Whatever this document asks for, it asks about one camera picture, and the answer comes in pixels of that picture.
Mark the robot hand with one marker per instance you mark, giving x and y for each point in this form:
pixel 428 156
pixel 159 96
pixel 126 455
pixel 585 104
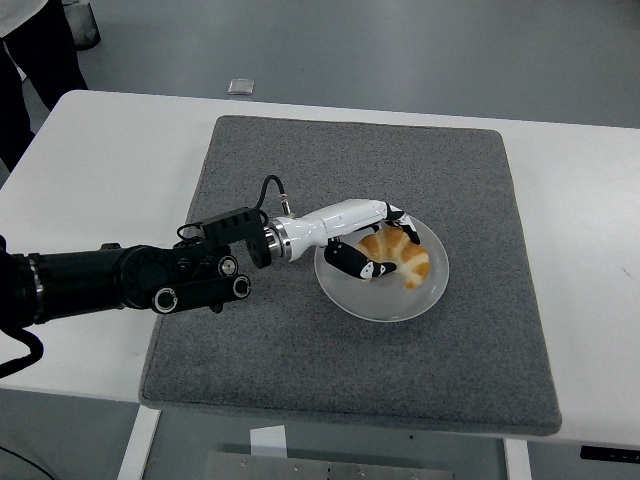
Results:
pixel 340 220

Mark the croissant bread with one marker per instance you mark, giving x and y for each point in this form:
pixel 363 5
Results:
pixel 400 250

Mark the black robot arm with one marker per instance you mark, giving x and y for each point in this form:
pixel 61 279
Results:
pixel 125 275

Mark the light grey round plate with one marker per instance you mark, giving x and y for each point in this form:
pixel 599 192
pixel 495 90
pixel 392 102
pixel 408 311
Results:
pixel 395 306

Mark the grey felt mat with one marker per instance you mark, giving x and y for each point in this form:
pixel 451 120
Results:
pixel 300 360

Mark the small grey floor box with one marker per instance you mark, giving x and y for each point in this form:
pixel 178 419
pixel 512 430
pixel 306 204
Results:
pixel 241 86

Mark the white paper strip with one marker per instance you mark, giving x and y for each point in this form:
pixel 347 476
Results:
pixel 267 440

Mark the white table leg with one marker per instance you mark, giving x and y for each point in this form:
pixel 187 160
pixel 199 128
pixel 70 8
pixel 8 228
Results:
pixel 517 462
pixel 137 445

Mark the black mesh bin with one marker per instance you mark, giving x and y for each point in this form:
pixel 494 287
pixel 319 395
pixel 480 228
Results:
pixel 82 25

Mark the person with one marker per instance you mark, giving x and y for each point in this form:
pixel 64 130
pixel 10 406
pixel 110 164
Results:
pixel 35 50

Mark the black table control panel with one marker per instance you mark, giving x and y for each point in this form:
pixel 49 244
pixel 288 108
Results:
pixel 610 452

